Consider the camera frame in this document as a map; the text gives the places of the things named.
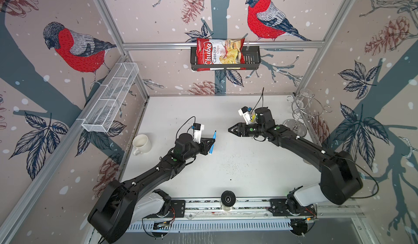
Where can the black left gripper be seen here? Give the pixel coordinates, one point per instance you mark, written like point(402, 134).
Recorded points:
point(204, 144)

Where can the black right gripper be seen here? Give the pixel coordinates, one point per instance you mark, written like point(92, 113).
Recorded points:
point(239, 132)

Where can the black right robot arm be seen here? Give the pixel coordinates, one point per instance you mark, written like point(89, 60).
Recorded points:
point(340, 179)

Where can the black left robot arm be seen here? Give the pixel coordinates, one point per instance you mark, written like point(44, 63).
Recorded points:
point(113, 213)

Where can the white ceramic mug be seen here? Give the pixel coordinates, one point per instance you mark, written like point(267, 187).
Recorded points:
point(141, 144)

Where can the chrome spiral glass holder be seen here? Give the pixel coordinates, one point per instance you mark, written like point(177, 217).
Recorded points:
point(305, 108)

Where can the red cassava chips bag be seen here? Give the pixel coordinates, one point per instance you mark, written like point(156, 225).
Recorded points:
point(219, 51)

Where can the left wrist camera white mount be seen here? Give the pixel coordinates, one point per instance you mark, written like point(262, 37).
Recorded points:
point(197, 132)

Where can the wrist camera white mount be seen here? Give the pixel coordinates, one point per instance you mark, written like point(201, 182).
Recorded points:
point(246, 113)
point(197, 132)

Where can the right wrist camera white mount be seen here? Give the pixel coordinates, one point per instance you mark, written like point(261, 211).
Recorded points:
point(246, 113)

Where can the black round knob on rail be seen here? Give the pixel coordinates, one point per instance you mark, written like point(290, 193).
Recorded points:
point(228, 200)

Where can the black wire wall basket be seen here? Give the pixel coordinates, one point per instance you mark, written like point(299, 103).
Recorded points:
point(251, 55)

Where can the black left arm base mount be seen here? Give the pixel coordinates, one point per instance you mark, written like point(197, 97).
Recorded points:
point(175, 209)

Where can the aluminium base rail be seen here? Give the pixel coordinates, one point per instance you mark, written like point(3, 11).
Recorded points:
point(247, 208)

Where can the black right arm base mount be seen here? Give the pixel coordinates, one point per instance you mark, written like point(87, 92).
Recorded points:
point(289, 207)

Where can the white wire mesh shelf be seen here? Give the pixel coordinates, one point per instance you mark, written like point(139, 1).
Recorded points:
point(104, 111)

